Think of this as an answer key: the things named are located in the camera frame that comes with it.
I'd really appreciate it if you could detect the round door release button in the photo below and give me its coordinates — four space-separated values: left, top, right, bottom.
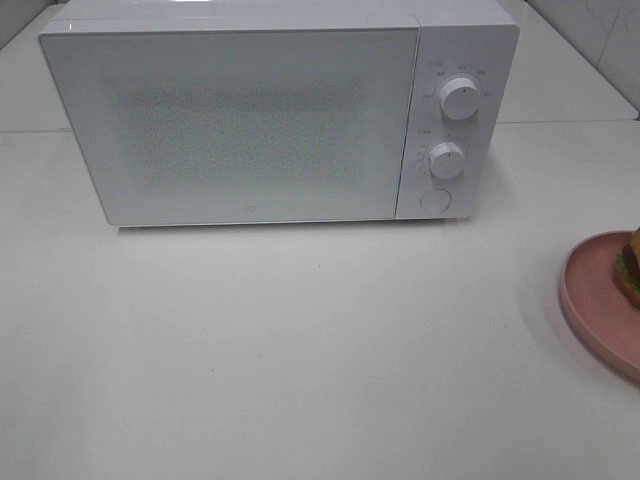
420 188 452 218

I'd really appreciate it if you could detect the pink round plate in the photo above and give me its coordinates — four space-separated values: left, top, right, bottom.
559 230 639 382

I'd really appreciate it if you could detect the burger with lettuce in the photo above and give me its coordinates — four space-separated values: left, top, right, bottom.
615 229 640 308

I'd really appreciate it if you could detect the white microwave door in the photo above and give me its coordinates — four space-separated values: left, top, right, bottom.
40 29 418 227

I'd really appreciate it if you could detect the lower white timer knob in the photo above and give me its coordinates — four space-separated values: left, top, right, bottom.
427 142 467 180

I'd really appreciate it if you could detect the white microwave oven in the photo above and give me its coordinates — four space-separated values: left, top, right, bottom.
38 1 520 223

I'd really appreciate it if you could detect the upper white power knob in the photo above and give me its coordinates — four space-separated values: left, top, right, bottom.
438 76 480 120

